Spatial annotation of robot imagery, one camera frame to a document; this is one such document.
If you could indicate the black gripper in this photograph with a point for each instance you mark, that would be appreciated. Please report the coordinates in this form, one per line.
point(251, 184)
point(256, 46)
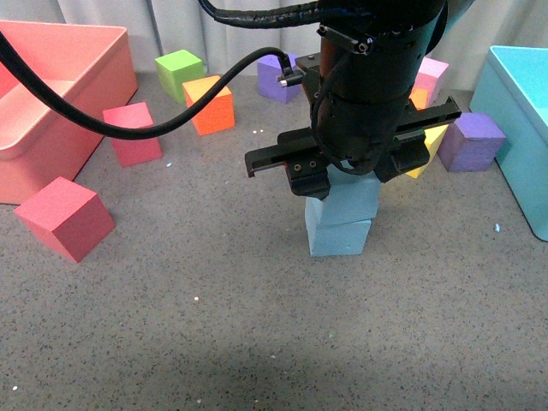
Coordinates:
point(362, 120)

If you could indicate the light blue foam block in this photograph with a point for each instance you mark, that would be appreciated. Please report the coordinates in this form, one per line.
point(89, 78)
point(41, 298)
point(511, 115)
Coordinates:
point(334, 239)
point(352, 198)

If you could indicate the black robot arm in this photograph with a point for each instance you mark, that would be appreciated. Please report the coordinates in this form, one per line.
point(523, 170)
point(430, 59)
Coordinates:
point(365, 27)

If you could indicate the yellow foam block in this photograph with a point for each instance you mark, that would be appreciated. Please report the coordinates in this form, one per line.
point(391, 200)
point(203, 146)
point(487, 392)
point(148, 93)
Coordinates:
point(433, 140)

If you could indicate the right orange foam block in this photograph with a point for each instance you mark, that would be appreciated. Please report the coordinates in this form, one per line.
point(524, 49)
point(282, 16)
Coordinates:
point(419, 97)

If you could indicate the orange foam block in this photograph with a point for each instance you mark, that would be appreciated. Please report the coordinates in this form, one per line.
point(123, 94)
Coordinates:
point(219, 114)
point(419, 97)

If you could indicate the right purple foam block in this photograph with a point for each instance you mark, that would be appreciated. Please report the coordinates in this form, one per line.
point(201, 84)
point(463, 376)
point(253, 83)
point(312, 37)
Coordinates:
point(470, 143)

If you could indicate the purple foam block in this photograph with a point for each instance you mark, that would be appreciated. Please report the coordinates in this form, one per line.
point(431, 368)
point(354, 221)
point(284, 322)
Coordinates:
point(268, 70)
point(470, 143)

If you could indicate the pink foam block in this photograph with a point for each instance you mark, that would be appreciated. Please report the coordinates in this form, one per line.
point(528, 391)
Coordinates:
point(431, 76)

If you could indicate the rear purple foam block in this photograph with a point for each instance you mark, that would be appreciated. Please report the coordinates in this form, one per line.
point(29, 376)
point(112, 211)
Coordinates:
point(268, 70)

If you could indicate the left orange foam block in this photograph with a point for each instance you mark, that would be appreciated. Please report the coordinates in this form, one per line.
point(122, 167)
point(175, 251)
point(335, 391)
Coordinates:
point(219, 114)

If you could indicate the blue plastic bin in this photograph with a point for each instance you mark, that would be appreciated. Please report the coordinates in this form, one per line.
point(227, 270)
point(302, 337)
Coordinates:
point(512, 90)

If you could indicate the green foam block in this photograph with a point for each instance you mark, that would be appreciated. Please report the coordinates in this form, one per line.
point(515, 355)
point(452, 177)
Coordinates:
point(176, 68)

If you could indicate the rear red foam block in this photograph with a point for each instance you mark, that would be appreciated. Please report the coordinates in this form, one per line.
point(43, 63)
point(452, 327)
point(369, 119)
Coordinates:
point(132, 152)

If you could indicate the red foam block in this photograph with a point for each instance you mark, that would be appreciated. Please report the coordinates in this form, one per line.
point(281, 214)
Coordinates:
point(132, 152)
point(66, 217)

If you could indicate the grey curtain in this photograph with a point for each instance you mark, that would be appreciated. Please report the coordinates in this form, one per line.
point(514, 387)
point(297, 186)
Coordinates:
point(156, 28)

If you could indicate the red plastic bin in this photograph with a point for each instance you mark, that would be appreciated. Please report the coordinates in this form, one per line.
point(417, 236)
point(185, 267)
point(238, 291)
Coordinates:
point(88, 67)

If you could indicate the front red foam block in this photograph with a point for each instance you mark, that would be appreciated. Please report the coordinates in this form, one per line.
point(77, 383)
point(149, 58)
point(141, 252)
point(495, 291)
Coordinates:
point(66, 217)

